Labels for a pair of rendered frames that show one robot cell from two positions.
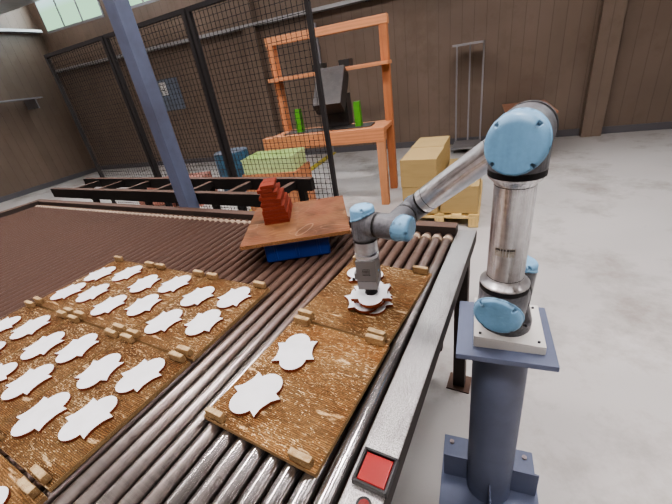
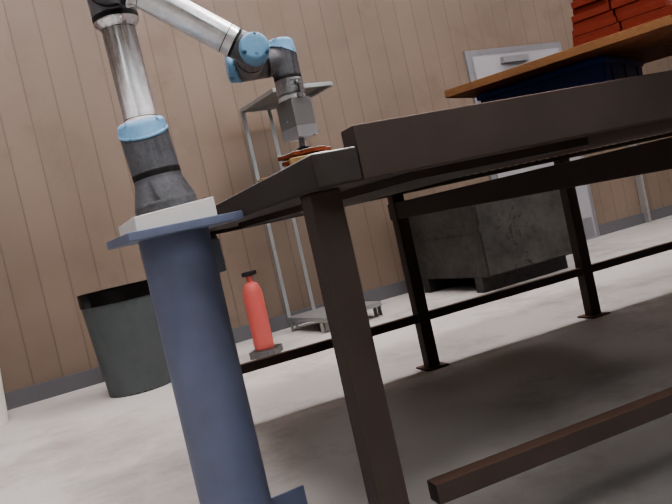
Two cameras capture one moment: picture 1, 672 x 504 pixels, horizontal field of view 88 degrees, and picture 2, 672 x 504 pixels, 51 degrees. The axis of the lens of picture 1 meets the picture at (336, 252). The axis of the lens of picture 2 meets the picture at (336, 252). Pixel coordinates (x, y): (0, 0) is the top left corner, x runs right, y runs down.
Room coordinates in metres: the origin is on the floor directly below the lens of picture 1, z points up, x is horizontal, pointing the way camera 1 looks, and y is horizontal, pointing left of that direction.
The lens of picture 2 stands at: (2.18, -1.57, 0.80)
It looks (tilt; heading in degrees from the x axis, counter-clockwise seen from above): 2 degrees down; 128
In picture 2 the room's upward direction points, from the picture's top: 13 degrees counter-clockwise
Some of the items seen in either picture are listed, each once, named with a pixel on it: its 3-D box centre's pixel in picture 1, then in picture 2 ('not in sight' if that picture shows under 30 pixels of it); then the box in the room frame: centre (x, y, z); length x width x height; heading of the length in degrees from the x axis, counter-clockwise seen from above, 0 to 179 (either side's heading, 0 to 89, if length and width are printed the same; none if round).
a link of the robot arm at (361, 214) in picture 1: (364, 222); (282, 60); (0.97, -0.10, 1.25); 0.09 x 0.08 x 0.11; 51
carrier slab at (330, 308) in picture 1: (367, 295); not in sight; (1.05, -0.09, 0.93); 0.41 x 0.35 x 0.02; 144
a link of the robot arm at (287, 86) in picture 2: (365, 245); (290, 88); (0.97, -0.10, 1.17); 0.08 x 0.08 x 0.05
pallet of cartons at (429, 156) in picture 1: (445, 177); not in sight; (3.97, -1.43, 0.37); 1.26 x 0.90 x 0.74; 149
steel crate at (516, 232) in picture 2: not in sight; (484, 235); (-0.55, 3.90, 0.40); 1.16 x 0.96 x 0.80; 156
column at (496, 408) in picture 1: (493, 419); (212, 400); (0.83, -0.48, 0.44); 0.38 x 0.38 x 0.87; 66
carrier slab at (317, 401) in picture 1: (303, 379); not in sight; (0.70, 0.15, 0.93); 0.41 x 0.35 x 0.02; 146
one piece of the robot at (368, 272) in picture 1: (365, 266); (300, 116); (0.97, -0.09, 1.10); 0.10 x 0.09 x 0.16; 72
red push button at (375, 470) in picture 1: (375, 471); not in sight; (0.43, -0.01, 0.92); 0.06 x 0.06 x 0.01; 59
